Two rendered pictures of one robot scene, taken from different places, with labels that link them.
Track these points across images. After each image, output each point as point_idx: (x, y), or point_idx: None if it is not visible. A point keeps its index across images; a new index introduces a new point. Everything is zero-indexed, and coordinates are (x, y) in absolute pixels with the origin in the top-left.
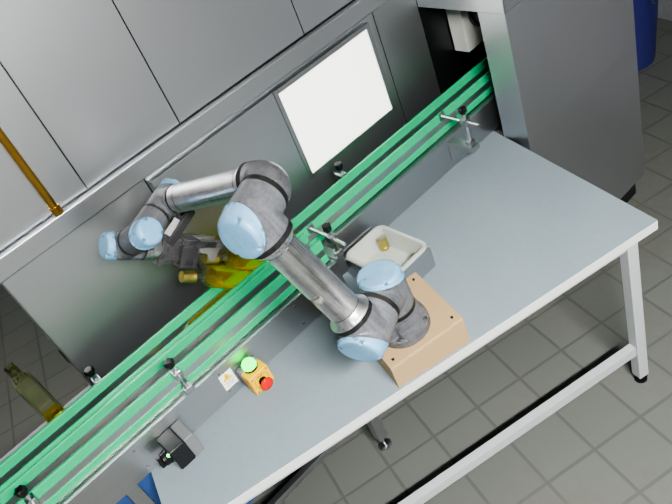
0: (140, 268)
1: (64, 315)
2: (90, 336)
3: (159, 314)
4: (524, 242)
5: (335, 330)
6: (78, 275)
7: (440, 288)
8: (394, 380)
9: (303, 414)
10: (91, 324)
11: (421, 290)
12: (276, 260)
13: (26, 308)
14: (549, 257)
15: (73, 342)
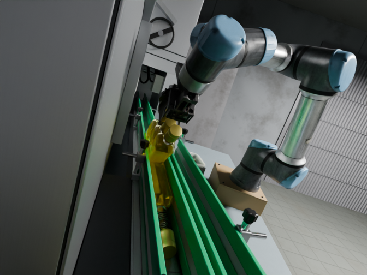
0: (116, 113)
1: (102, 135)
2: (83, 217)
3: (95, 193)
4: (208, 159)
5: (300, 163)
6: (125, 60)
7: (208, 175)
8: (258, 212)
9: (254, 251)
10: (93, 184)
11: (228, 168)
12: (327, 101)
13: (120, 27)
14: (222, 163)
15: (77, 232)
